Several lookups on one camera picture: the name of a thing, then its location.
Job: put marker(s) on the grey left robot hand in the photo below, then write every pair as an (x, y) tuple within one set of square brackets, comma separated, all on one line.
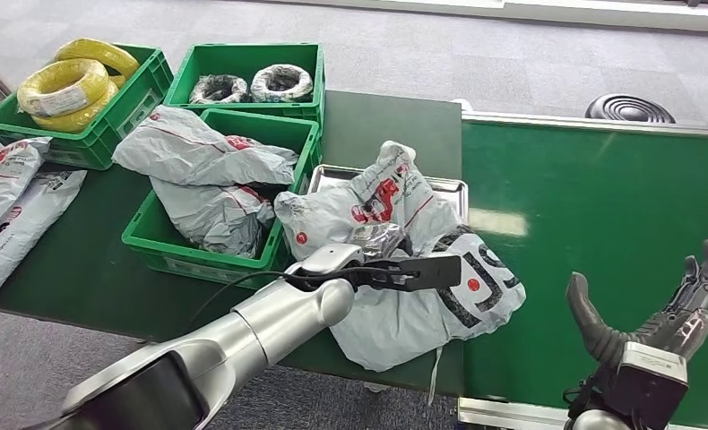
[(431, 270)]

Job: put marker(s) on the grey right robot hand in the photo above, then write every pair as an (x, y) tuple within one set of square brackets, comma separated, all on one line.
[(680, 326)]

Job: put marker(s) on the white courier bag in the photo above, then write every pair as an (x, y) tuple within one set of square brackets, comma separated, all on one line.
[(21, 231), (4, 178), (401, 320)]

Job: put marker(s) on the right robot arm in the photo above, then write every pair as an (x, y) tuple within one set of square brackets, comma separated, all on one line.
[(597, 422)]

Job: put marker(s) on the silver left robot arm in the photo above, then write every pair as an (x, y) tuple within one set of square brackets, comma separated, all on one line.
[(253, 338)]

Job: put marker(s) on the green conveyor belt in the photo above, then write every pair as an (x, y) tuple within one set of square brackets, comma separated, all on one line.
[(597, 208)]

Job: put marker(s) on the metal tray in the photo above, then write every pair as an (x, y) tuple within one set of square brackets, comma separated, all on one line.
[(449, 190)]

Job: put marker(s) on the green plastic crate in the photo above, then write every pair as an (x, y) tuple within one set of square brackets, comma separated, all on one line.
[(241, 56), (283, 130)]

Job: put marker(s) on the black round ribbed disc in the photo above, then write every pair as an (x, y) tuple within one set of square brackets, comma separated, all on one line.
[(627, 110)]

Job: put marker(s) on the grey courier bag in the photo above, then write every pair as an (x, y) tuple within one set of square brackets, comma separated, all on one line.
[(194, 154), (211, 219)]

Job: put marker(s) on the green crate with white label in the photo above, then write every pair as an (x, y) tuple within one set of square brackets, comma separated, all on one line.
[(140, 89)]

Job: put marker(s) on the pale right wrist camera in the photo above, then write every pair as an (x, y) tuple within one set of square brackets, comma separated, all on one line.
[(651, 380)]

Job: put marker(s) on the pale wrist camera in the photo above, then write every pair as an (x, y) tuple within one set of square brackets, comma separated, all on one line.
[(330, 258), (651, 380)]

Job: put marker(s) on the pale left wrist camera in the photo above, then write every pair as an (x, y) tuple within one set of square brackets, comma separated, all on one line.
[(330, 258)]

